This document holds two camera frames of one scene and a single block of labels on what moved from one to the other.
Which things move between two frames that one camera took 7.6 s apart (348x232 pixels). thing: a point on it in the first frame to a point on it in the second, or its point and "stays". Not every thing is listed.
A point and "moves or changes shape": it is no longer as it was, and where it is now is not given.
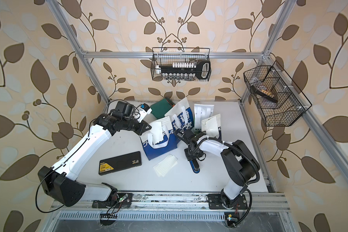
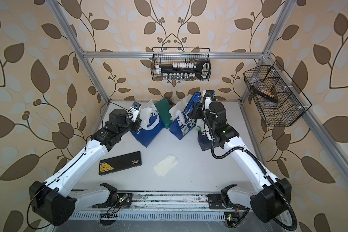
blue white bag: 181,116 moves or changes shape
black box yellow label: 120,163 stays
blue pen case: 195,166 to 195,97
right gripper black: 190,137 to 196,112
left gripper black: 142,127 stays
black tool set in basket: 200,69 stays
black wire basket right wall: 277,98 stays
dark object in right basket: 255,90 stays
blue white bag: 169,143 to 152,125
